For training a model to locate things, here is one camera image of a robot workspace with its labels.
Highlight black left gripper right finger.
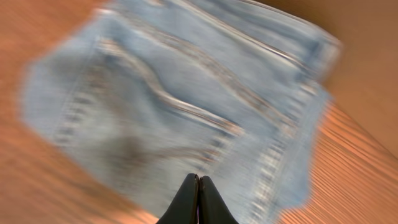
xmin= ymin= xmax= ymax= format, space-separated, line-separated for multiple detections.
xmin=198 ymin=176 xmax=238 ymax=224

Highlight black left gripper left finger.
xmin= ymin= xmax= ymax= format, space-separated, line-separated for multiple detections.
xmin=156 ymin=173 xmax=199 ymax=224

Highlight blue denim jeans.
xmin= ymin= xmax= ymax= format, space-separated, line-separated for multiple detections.
xmin=22 ymin=0 xmax=340 ymax=223

